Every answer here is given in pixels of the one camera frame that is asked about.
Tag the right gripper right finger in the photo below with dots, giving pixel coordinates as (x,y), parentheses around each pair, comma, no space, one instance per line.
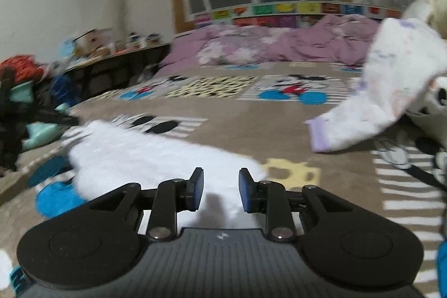
(272,200)

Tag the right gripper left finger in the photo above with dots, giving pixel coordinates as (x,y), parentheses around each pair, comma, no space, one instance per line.
(170,198)

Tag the white quilted jacket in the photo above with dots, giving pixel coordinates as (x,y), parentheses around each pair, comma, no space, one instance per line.
(106,157)

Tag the pile of pale clothes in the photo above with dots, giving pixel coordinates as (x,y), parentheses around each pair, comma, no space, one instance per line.
(432,12)

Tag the brown Mickey Mouse blanket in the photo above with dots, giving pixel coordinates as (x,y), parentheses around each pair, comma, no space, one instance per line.
(258,112)

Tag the dark wooden side table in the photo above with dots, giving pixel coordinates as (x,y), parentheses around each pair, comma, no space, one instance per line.
(98,75)

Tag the teal cartoon shirt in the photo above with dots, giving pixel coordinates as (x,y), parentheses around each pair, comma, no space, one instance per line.
(44,126)

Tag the blue denim garment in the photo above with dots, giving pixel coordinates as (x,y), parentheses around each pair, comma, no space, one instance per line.
(62,91)

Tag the purple floral duvet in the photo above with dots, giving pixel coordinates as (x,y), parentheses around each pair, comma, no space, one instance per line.
(333,39)

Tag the framed picture on table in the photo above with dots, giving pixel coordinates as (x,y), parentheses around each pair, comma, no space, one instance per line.
(93,43)

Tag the white panda plush garment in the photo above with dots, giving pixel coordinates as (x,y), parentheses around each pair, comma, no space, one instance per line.
(428,113)

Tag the colourful alphabet headboard mat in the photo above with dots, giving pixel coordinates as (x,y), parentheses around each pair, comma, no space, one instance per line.
(297,14)

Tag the red patterned cloth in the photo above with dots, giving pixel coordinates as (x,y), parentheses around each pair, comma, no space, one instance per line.
(26,68)

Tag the white floral pajama garment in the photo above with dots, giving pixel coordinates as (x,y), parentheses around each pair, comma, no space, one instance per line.
(405,56)

